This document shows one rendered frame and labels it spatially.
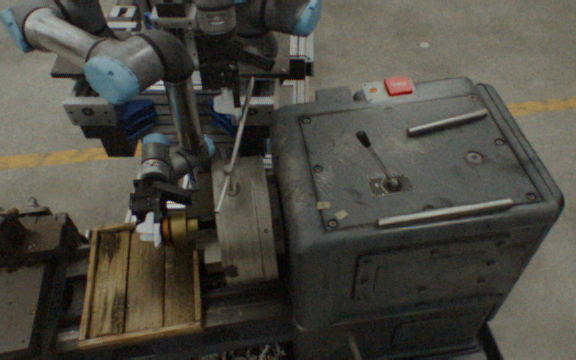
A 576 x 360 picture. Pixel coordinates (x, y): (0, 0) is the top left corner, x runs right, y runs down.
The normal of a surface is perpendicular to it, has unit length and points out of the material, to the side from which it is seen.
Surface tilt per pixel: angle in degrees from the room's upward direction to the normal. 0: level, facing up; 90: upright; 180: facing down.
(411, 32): 0
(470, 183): 0
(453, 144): 0
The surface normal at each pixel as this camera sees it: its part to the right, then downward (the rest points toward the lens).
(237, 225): 0.07, 0.00
